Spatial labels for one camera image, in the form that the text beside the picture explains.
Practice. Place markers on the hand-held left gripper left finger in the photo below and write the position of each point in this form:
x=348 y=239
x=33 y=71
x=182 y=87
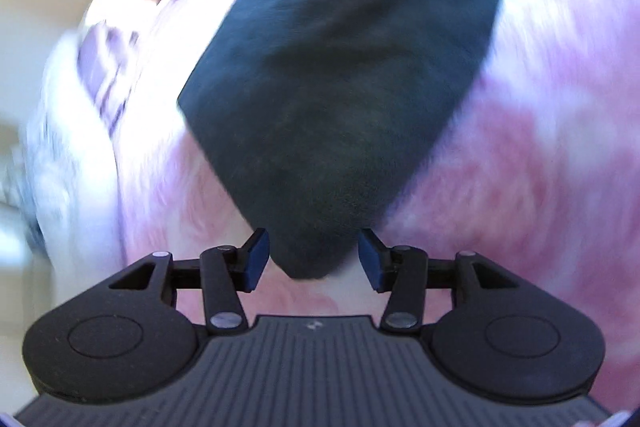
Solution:
x=220 y=282

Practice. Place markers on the purple striped cloth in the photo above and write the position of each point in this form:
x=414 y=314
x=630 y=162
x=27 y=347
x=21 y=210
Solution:
x=102 y=64

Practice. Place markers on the pink fluffy blanket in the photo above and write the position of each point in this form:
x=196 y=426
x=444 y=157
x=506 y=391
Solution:
x=550 y=157

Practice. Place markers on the dark grey garment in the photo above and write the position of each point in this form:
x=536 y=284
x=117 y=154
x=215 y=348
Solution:
x=340 y=82

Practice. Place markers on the white bed sheet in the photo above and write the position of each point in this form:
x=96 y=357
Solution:
x=70 y=167

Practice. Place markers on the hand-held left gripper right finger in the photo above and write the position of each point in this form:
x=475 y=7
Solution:
x=407 y=282

